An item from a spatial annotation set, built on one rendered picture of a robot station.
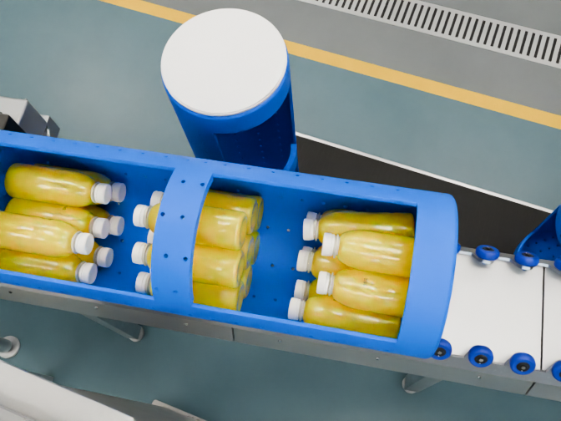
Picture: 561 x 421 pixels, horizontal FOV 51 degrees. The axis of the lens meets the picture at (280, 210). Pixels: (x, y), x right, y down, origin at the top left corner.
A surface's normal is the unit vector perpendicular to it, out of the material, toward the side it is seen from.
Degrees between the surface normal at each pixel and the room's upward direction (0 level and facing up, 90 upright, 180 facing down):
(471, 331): 0
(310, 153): 0
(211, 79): 0
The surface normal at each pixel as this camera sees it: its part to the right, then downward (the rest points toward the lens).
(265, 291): 0.04, -0.70
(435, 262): -0.10, -0.21
